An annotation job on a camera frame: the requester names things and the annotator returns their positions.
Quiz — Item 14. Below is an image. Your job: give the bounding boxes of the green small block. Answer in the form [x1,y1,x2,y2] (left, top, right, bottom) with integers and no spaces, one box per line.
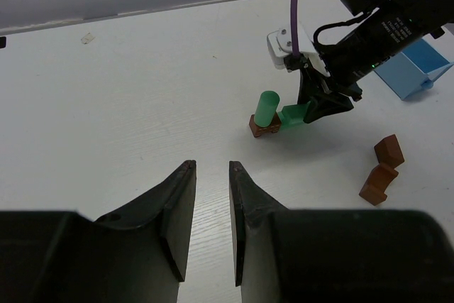
[254,91,280,128]

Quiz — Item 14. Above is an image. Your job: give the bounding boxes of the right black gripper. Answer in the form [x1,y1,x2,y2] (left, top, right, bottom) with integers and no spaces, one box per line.
[297,0,453,123]

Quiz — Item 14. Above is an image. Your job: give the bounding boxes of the brown cube block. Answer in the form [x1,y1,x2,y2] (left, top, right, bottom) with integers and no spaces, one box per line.
[249,112,282,138]

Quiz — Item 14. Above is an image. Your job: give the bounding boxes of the small tape scrap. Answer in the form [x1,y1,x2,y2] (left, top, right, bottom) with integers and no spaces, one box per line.
[81,33,95,45]

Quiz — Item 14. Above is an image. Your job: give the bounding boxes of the brown arch block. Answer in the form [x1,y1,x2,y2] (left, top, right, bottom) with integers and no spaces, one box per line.
[359,163,399,206]

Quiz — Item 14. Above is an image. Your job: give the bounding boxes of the brown small block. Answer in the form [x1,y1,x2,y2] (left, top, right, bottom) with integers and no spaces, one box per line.
[374,134,405,169]

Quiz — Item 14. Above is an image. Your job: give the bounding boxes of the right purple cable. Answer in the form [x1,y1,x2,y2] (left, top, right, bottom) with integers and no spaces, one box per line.
[289,0,311,57]

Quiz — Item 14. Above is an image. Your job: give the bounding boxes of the blue plastic box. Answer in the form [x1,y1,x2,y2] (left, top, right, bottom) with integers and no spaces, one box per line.
[375,38,453,101]

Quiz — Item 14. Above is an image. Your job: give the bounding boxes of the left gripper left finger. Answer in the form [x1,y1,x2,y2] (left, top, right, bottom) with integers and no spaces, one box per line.
[1,160,196,302]

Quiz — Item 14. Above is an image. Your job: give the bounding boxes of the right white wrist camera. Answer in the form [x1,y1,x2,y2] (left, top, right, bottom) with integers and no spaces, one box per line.
[267,24,330,77]

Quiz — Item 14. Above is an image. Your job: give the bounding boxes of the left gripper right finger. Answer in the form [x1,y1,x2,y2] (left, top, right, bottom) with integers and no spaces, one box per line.
[228,161,453,302]

